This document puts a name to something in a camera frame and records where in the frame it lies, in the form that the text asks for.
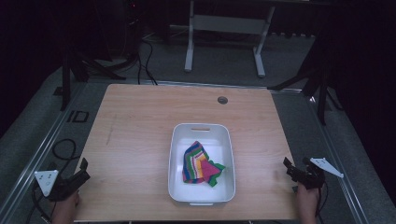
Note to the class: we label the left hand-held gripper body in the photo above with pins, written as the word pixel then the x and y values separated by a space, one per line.
pixel 57 188

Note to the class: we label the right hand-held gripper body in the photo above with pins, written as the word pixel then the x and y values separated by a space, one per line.
pixel 313 178

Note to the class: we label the colourful striped cloth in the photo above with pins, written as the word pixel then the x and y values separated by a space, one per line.
pixel 196 165

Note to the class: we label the white plastic basin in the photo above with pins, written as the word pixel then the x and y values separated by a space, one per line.
pixel 186 186

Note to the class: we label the person's left hand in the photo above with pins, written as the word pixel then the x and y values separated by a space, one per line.
pixel 66 209

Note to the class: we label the person's right hand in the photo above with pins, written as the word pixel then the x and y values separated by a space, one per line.
pixel 306 202

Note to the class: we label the black tripod stand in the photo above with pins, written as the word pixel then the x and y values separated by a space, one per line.
pixel 322 93
pixel 67 77

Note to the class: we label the metal floor rail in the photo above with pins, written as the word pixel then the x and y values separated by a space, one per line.
pixel 336 161
pixel 40 149

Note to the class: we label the white desk frame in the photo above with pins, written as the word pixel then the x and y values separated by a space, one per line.
pixel 229 25

